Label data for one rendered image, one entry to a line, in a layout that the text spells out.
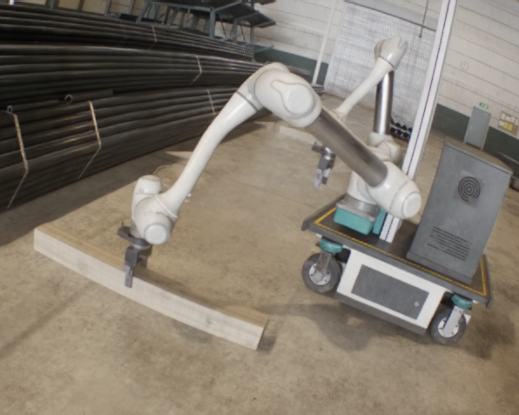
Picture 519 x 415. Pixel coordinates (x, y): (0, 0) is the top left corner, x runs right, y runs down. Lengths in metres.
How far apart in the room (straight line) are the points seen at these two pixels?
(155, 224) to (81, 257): 0.50
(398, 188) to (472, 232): 0.43
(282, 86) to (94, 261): 0.92
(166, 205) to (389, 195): 0.76
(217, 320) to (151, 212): 0.44
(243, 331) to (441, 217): 0.90
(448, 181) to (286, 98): 0.81
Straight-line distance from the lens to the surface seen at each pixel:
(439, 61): 1.92
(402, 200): 1.62
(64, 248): 1.78
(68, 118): 2.36
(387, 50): 2.29
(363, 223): 1.84
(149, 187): 1.49
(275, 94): 1.31
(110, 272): 1.68
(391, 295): 1.88
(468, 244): 1.87
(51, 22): 2.90
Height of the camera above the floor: 0.93
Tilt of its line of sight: 20 degrees down
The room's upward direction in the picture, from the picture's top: 15 degrees clockwise
